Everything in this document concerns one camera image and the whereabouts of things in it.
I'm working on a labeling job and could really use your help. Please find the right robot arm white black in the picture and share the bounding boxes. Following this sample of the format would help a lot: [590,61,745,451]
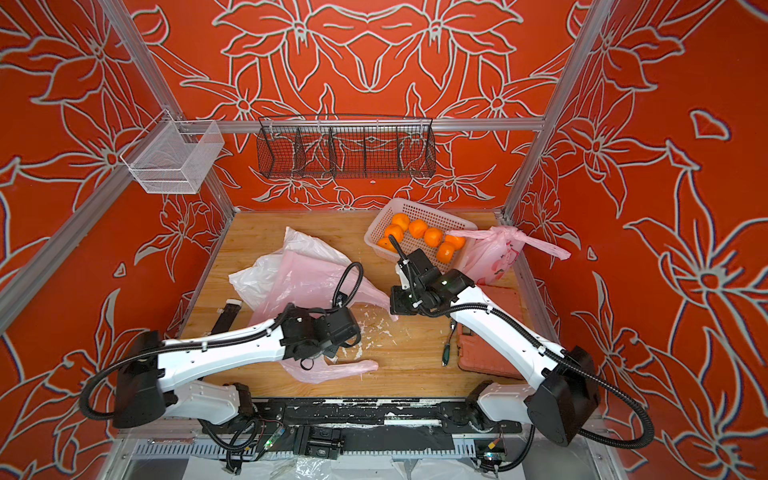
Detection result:
[388,236,655,450]

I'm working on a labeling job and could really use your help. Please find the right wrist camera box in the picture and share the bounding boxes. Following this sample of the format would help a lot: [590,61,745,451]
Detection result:
[396,249,442,294]

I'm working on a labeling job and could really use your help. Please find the white wire wall basket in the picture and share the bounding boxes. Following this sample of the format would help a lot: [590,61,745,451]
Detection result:
[119,111,224,195]

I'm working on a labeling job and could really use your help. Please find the white plastic bag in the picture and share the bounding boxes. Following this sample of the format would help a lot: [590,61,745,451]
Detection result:
[228,227,351,311]

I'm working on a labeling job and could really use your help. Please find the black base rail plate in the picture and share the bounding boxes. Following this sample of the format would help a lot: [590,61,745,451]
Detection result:
[202,395,523,460]

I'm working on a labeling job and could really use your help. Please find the black wire wall basket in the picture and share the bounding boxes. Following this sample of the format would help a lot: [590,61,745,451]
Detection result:
[256,115,437,180]

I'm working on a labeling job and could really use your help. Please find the red plastic tool case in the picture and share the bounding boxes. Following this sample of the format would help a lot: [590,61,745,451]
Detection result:
[457,285,523,380]

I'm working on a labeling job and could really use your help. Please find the white perforated plastic basket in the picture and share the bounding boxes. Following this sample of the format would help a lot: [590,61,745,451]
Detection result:
[364,199,478,272]

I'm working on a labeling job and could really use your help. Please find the green handled screwdriver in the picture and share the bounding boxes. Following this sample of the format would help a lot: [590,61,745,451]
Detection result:
[441,320,457,367]

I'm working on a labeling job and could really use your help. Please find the plain pink plastic bag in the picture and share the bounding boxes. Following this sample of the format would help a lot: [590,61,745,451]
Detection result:
[250,252,379,384]

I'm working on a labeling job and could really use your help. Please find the pink printed plastic bag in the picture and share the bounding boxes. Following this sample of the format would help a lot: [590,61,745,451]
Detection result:
[448,226,571,285]

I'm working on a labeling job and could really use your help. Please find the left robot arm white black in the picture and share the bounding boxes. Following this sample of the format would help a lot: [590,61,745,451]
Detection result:
[78,289,362,429]

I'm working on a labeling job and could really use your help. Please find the orange fruit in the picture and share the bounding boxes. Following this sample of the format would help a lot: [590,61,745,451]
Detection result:
[423,227,444,248]
[436,242,456,264]
[384,224,405,243]
[444,234,466,250]
[408,219,429,239]
[377,238,396,252]
[391,213,411,231]

